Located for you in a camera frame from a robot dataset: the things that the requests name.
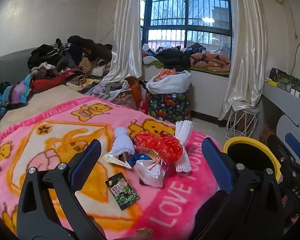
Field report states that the blue plastic bag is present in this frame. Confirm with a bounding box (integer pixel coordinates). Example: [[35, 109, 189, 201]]
[[129, 152, 150, 167]]

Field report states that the cream satin curtain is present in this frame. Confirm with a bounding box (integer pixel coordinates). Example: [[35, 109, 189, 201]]
[[219, 0, 268, 120], [101, 0, 143, 83]]

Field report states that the black jacket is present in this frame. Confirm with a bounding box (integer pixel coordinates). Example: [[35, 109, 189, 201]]
[[155, 47, 192, 70]]

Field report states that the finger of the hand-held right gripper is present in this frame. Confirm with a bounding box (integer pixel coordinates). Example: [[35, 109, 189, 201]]
[[267, 133, 300, 170]]

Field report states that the white foam fruit net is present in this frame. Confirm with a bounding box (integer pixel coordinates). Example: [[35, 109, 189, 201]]
[[111, 127, 135, 158], [175, 120, 192, 173]]

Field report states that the barred window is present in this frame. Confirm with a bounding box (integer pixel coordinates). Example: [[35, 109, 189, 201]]
[[140, 0, 233, 53]]

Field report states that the striped colourful cloth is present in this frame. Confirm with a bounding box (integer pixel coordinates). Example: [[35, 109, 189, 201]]
[[2, 74, 33, 105]]

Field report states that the dinosaur print laundry basket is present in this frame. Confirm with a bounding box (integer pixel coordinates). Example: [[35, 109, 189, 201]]
[[146, 85, 192, 123]]

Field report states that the dark blue garment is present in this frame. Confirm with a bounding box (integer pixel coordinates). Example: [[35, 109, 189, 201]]
[[186, 43, 207, 53]]

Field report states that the brown patterned bag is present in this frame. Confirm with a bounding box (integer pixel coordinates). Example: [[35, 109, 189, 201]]
[[112, 91, 139, 110]]

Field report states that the orange patterned quilt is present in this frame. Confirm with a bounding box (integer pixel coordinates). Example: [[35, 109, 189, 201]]
[[190, 51, 232, 72]]

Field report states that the green snack packet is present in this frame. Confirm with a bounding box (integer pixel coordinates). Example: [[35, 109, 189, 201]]
[[105, 172, 140, 210]]

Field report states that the white wire stool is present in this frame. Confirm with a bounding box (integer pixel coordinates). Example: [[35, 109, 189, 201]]
[[225, 106, 260, 140]]

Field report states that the yellow round waste bin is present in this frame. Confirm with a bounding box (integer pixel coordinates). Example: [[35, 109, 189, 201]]
[[224, 137, 282, 193]]

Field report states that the red plastic bag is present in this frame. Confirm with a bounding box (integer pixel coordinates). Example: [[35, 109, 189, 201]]
[[134, 131, 183, 164]]

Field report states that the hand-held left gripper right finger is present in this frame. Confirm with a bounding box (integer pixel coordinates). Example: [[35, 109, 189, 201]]
[[197, 138, 287, 240]]

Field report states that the orange paper bag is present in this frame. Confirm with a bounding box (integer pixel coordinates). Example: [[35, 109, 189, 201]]
[[126, 77, 143, 108]]

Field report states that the white pillow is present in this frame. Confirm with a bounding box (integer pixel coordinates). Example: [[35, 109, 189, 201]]
[[143, 56, 160, 65]]

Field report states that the dark shiny package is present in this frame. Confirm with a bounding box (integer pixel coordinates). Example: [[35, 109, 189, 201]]
[[269, 67, 300, 90]]

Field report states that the orange cloth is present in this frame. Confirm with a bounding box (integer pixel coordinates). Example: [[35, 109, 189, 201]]
[[156, 68, 177, 80]]

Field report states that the pink bear print blanket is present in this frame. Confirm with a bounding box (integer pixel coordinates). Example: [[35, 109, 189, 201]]
[[0, 95, 230, 240]]

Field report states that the row of small boxes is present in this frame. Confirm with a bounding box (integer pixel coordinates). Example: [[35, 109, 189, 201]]
[[285, 82, 300, 98]]

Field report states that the pale lavender garment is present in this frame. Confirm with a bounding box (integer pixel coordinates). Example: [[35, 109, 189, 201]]
[[86, 81, 129, 102]]

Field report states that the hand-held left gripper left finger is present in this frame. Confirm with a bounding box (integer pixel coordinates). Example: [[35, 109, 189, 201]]
[[16, 139, 108, 240]]

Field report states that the white plastic bag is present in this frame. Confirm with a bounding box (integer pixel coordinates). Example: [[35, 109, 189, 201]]
[[134, 160, 167, 188]]

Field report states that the red cloth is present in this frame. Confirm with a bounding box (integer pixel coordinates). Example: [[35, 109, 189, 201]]
[[30, 76, 65, 93]]

